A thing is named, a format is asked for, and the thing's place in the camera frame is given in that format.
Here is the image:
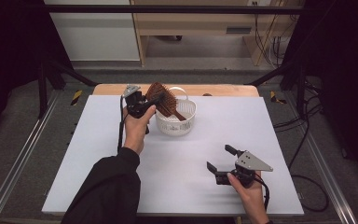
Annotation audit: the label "person's left hand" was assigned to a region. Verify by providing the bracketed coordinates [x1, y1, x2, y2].
[122, 105, 158, 156]

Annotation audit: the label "black curtain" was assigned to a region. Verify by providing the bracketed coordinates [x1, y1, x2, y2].
[0, 0, 73, 147]
[282, 0, 358, 189]

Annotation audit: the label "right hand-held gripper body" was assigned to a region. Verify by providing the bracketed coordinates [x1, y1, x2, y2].
[214, 150, 274, 189]

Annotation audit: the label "white plastic basket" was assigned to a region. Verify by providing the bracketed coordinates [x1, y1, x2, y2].
[154, 86, 198, 136]

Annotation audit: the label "aluminium floor rail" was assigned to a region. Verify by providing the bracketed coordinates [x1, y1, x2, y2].
[0, 90, 61, 224]
[287, 92, 358, 224]

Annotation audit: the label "black metal frame stand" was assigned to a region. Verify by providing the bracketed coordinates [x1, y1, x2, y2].
[36, 58, 98, 119]
[244, 58, 310, 119]

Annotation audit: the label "brown wooden hairbrush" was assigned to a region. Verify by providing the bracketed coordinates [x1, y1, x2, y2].
[145, 81, 187, 122]

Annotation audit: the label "person's right hand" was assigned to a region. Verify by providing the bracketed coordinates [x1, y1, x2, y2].
[226, 172, 270, 224]

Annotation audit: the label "light wooden desk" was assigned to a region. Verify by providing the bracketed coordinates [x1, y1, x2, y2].
[130, 0, 304, 67]

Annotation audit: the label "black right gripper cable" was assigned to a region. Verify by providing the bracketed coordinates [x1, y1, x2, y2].
[254, 173, 329, 214]

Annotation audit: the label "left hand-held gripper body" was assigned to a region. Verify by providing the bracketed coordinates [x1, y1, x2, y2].
[122, 84, 153, 119]

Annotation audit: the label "hanging cables behind desk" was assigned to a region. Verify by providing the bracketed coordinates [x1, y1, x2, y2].
[253, 0, 300, 68]

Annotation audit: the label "yellow black floor tape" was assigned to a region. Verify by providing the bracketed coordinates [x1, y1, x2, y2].
[70, 90, 84, 107]
[269, 90, 287, 105]

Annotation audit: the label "white cabinet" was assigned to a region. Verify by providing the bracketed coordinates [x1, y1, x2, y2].
[43, 0, 141, 62]

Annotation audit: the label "black horizontal frame bar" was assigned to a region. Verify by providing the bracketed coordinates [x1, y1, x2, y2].
[43, 4, 306, 15]

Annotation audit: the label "black floor cables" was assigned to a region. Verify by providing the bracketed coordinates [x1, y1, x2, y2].
[272, 78, 324, 163]

